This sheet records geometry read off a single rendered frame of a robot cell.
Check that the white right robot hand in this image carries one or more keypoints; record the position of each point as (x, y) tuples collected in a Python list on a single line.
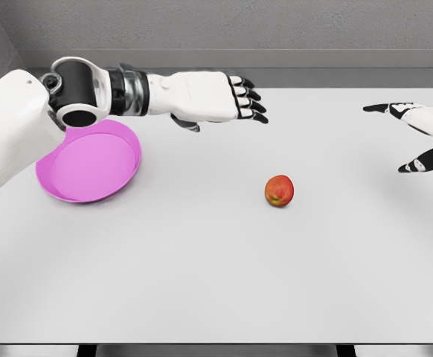
[(430, 119)]

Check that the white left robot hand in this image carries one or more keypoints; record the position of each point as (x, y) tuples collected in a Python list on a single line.
[(205, 94)]

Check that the red apple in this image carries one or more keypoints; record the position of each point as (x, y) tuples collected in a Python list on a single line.
[(279, 190)]

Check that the pink round plate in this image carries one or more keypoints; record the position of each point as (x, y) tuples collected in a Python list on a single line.
[(92, 163)]

